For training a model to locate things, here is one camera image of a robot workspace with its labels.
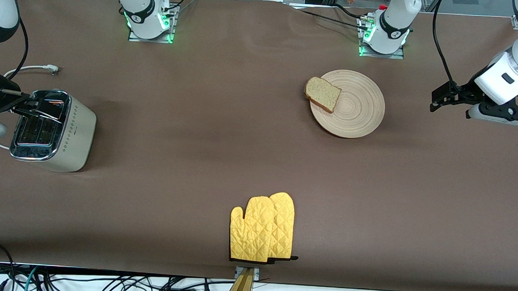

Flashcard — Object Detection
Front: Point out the round wooden plate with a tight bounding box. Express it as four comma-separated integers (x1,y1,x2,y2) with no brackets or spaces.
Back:
308,68,387,140

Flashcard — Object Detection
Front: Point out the slice of brown bread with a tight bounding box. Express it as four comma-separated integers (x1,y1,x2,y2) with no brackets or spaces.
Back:
303,76,342,114

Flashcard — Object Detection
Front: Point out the cream and chrome toaster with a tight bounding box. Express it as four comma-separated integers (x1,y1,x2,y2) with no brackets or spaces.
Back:
8,87,98,174

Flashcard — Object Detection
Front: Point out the yellow quilted oven mitt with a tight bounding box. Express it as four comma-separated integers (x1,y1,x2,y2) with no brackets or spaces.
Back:
228,195,277,264
266,191,302,263

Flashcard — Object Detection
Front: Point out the wooden beam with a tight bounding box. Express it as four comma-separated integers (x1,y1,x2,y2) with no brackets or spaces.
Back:
224,267,254,291

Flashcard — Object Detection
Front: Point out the white toaster power cord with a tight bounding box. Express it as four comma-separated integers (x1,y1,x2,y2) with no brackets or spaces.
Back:
0,62,60,152

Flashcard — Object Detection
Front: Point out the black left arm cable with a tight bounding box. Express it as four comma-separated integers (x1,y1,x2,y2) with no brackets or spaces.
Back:
429,0,463,92

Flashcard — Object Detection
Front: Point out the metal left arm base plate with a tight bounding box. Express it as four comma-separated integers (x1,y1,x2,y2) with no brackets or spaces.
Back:
357,15,406,60

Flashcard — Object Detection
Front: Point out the black cable to arm base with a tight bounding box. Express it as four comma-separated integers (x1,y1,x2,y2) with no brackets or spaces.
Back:
298,2,371,31

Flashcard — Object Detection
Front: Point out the teal cable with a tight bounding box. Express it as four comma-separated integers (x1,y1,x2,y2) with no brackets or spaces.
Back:
24,265,41,291

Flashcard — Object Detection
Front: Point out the tangle of black floor cables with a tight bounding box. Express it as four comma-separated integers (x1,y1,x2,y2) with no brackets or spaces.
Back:
0,241,237,291

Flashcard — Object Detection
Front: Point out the small metal bracket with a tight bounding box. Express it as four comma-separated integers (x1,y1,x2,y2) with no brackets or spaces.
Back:
234,266,260,281

